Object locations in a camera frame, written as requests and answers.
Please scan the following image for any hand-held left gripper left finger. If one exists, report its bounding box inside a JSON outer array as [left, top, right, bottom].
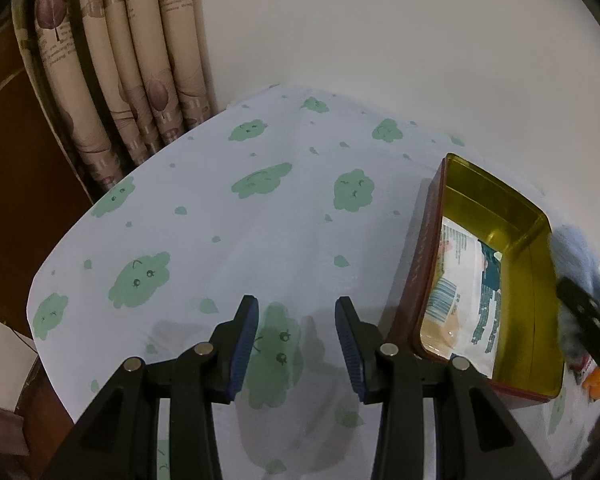
[[42, 295, 259, 480]]

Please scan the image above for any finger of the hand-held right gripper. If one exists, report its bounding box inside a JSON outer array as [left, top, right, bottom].
[[555, 277, 600, 387]]

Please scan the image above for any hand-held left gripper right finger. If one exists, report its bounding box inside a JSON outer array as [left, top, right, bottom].
[[334, 296, 556, 480]]

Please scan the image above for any red and gold tin box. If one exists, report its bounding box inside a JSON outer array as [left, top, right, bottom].
[[387, 152, 566, 403]]

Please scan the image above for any light blue fluffy sock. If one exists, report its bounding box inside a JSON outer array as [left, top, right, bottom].
[[547, 225, 600, 368]]

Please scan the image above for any orange small sock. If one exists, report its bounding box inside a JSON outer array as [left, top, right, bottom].
[[580, 365, 600, 403]]

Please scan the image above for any green cloud print bed sheet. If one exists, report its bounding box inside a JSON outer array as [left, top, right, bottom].
[[26, 84, 600, 480]]

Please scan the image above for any white and blue paper packet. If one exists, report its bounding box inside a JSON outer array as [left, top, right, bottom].
[[420, 216, 503, 381]]

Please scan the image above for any dark wooden bedside furniture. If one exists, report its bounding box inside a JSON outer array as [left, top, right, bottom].
[[0, 355, 76, 480]]

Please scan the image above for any brown wooden wardrobe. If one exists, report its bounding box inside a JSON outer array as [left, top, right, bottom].
[[0, 25, 93, 326]]

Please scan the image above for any beige leaf print curtain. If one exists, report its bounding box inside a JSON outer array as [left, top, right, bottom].
[[11, 0, 218, 201]]

